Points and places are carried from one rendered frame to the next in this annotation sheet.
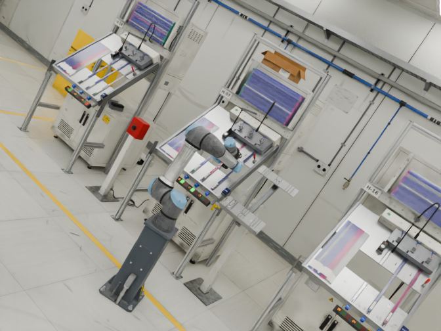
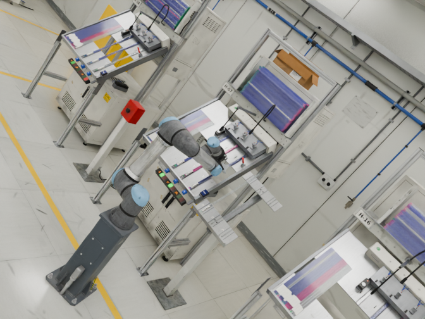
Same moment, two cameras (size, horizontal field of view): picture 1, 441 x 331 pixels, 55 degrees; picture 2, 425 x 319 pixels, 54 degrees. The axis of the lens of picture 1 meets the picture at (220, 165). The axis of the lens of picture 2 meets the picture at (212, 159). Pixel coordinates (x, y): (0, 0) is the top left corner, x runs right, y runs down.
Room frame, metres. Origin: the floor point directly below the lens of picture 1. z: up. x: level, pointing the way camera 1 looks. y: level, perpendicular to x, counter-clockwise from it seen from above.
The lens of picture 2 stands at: (0.39, -0.23, 1.81)
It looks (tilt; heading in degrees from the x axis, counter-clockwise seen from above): 17 degrees down; 4
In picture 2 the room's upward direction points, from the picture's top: 39 degrees clockwise
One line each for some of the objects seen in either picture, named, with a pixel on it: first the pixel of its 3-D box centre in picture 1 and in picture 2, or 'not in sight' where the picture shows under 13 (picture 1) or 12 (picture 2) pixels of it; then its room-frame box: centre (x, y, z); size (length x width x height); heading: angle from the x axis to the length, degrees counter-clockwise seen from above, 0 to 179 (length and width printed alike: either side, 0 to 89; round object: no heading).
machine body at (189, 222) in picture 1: (201, 210); (186, 206); (3.74, -0.06, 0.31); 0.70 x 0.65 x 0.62; 66
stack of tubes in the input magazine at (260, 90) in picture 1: (271, 96); (274, 99); (3.61, -0.07, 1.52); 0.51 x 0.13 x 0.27; 66
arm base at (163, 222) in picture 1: (166, 219); (124, 214); (2.46, 0.11, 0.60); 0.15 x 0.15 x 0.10
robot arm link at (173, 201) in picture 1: (174, 203); (135, 199); (2.47, 0.12, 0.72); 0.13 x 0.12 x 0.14; 64
